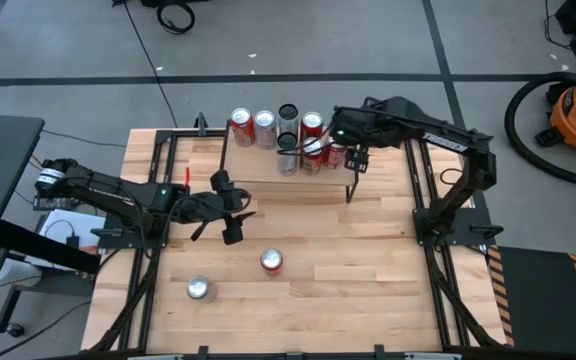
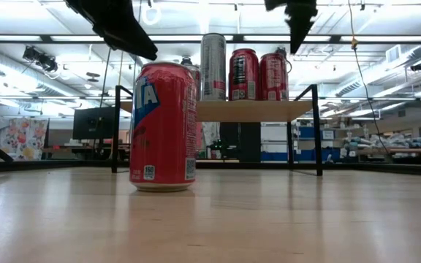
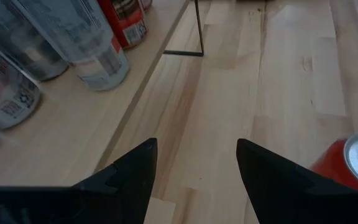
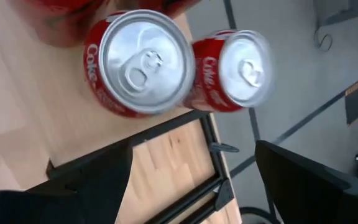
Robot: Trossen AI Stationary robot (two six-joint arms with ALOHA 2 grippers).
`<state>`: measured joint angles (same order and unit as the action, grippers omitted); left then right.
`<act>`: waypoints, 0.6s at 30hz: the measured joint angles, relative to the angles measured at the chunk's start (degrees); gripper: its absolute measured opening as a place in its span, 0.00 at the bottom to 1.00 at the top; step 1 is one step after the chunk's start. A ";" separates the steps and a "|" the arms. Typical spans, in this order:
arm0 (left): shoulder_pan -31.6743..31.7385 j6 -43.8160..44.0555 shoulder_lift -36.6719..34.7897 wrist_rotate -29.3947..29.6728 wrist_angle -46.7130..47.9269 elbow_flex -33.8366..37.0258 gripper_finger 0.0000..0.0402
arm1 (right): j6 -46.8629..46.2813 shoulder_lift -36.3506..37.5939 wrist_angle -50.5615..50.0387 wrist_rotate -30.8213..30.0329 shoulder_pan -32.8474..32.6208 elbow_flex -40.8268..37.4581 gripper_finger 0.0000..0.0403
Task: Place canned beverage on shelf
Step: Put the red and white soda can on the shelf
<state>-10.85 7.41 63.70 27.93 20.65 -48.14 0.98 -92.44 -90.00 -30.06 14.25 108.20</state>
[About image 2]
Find red Coke Zero can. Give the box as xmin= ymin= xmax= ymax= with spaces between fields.
xmin=259 ymin=52 xmax=290 ymax=102
xmin=228 ymin=48 xmax=260 ymax=102

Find tall silver Celsius can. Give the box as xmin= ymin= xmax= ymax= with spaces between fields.
xmin=200 ymin=32 xmax=227 ymax=102

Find silver Diet Coke can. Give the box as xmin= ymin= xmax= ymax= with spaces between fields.
xmin=185 ymin=62 xmax=202 ymax=102

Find red Fanta can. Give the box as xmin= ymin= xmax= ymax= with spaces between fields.
xmin=129 ymin=61 xmax=198 ymax=193

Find wooden shelf with black legs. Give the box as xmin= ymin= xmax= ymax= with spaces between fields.
xmin=110 ymin=83 xmax=324 ymax=177

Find black overhead crossbar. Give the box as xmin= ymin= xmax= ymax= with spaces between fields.
xmin=0 ymin=34 xmax=421 ymax=45

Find black computer monitor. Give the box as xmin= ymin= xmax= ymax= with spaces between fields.
xmin=72 ymin=107 xmax=117 ymax=140

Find black cabinet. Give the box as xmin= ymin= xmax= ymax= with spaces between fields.
xmin=219 ymin=122 xmax=262 ymax=164

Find blue storage bins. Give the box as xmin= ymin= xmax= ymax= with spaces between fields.
xmin=261 ymin=126 xmax=343 ymax=162

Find red cloth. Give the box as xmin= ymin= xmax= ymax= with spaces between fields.
xmin=196 ymin=122 xmax=205 ymax=150

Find floral patterned cloth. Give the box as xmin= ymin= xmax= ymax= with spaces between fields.
xmin=0 ymin=116 xmax=50 ymax=161

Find cluttered wooden workbench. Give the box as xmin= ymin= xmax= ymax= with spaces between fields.
xmin=341 ymin=133 xmax=421 ymax=165

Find black metal table frame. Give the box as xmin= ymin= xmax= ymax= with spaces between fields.
xmin=0 ymin=159 xmax=421 ymax=178

